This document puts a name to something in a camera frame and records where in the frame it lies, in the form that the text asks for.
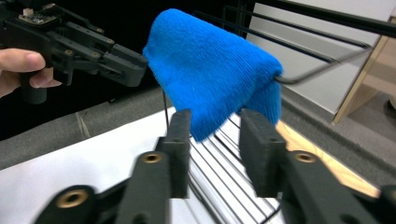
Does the black metal frame bar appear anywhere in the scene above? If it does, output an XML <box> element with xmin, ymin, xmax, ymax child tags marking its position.
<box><xmin>256</xmin><ymin>0</ymin><xmax>396</xmax><ymax>39</ymax></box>

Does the white cabinet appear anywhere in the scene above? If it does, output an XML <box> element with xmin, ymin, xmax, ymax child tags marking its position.
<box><xmin>247</xmin><ymin>0</ymin><xmax>396</xmax><ymax>116</ymax></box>

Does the light wooden desk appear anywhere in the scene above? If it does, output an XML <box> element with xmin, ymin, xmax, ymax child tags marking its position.
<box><xmin>332</xmin><ymin>15</ymin><xmax>396</xmax><ymax>125</ymax></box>

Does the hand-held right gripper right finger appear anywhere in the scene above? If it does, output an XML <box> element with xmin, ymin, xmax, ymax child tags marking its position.
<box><xmin>238</xmin><ymin>107</ymin><xmax>288</xmax><ymax>199</ymax></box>

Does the white table mat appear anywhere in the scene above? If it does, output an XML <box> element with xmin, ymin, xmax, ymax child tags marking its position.
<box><xmin>0</xmin><ymin>106</ymin><xmax>281</xmax><ymax>224</ymax></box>

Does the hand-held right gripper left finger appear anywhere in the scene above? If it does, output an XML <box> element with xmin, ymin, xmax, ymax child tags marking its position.
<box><xmin>155</xmin><ymin>108</ymin><xmax>192</xmax><ymax>200</ymax></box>

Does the black wire rack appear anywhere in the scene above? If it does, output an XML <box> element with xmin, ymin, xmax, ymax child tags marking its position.
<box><xmin>162</xmin><ymin>4</ymin><xmax>374</xmax><ymax>224</ymax></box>

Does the blue towel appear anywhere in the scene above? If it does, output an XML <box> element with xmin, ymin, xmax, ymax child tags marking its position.
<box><xmin>142</xmin><ymin>7</ymin><xmax>285</xmax><ymax>143</ymax></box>

